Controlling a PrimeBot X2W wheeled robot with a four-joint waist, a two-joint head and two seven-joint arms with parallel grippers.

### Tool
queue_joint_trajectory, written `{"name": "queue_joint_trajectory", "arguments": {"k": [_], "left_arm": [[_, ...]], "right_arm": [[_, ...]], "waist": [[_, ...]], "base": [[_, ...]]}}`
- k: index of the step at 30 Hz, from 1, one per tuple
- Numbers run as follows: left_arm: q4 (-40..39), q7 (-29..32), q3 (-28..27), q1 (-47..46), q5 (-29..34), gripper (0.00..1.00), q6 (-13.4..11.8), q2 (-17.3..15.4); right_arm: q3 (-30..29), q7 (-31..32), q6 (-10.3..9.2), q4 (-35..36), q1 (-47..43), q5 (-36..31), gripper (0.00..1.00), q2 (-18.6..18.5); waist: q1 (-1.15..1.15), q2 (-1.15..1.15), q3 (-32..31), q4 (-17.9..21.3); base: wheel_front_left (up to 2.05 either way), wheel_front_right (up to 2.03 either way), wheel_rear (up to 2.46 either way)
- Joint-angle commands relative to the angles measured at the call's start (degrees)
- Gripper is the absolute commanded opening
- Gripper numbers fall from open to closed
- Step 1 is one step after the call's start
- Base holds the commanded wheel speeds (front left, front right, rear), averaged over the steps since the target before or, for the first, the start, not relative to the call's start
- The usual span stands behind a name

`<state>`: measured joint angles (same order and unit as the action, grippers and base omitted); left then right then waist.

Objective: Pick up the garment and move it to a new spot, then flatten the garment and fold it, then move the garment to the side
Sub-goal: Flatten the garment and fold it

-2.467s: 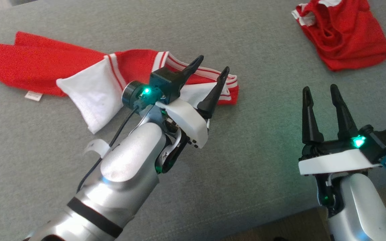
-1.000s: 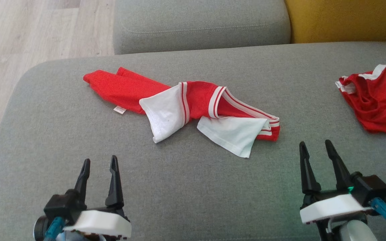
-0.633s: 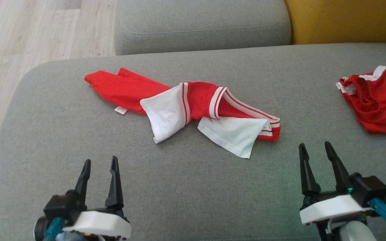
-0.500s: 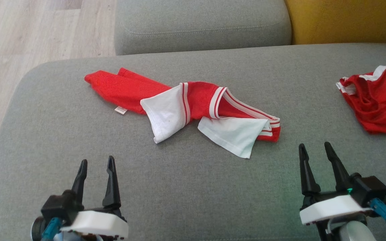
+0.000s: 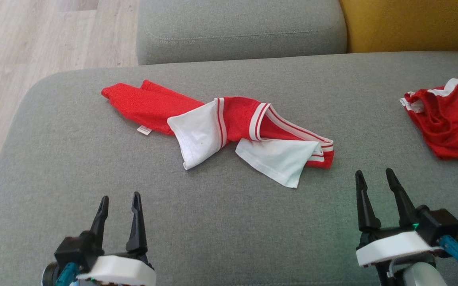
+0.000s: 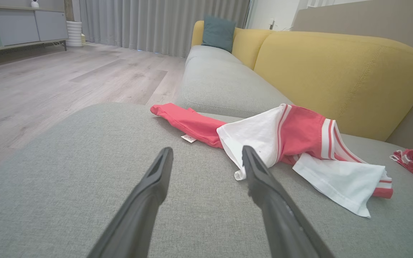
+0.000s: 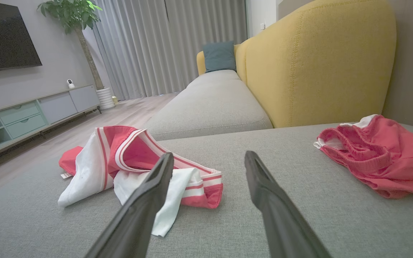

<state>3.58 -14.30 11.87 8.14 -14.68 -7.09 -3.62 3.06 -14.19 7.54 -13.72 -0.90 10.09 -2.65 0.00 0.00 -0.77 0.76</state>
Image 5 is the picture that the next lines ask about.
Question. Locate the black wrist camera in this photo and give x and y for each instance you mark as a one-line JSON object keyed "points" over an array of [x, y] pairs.
{"points": [[439, 226], [76, 250]]}

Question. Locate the red white-sleeved T-shirt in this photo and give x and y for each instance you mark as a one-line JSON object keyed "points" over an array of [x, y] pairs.
{"points": [[149, 103]]}

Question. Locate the grey and yellow sofa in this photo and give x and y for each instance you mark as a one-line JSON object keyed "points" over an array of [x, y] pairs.
{"points": [[213, 222]]}

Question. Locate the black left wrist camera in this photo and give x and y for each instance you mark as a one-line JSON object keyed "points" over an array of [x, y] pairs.
{"points": [[76, 250]]}

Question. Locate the yellow sofa backrest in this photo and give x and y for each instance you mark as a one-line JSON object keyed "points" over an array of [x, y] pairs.
{"points": [[408, 24]]}

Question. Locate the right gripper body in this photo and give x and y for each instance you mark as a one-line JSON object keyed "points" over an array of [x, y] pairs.
{"points": [[396, 248]]}

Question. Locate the grey sofa seat cushion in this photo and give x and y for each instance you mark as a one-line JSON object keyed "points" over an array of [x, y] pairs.
{"points": [[237, 24]]}

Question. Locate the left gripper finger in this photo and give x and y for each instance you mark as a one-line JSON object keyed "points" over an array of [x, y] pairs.
{"points": [[137, 230], [99, 226]]}

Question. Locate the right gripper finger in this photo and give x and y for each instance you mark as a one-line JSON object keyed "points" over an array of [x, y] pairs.
{"points": [[366, 210], [404, 206]]}

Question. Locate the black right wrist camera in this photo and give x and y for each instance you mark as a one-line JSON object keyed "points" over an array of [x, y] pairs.
{"points": [[439, 226]]}

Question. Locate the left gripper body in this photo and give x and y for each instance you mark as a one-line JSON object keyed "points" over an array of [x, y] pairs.
{"points": [[121, 272]]}

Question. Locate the red basketball jersey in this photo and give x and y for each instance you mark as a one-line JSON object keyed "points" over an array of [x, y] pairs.
{"points": [[455, 123]]}

